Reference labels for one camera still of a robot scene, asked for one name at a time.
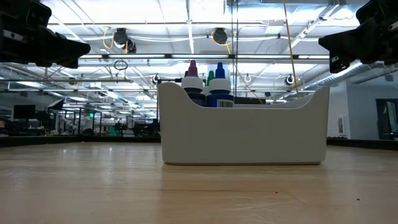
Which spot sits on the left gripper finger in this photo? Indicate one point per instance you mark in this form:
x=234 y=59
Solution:
x=66 y=43
x=65 y=56

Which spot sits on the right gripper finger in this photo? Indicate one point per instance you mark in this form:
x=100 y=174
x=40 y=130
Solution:
x=343 y=39
x=346 y=49

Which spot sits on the large purple food coloring bottle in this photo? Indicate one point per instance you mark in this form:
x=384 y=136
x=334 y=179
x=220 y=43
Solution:
x=192 y=84

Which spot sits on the large blue food coloring bottle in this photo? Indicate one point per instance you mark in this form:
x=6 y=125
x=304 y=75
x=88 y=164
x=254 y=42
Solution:
x=219 y=99

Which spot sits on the large green food coloring bottle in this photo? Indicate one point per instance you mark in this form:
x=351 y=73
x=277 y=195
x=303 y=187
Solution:
x=211 y=76

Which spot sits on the black monitor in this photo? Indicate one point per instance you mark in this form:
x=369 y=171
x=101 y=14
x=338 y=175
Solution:
x=24 y=111

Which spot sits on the distant black workcell frames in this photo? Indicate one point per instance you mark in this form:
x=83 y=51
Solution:
x=93 y=124

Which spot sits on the grey plastic bin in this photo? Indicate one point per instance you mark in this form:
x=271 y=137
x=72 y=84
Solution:
x=242 y=137

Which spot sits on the ceiling light strip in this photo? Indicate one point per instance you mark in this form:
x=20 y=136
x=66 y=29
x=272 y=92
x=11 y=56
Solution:
x=202 y=56

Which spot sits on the dark wall screen panel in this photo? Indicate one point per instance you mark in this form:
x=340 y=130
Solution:
x=387 y=118

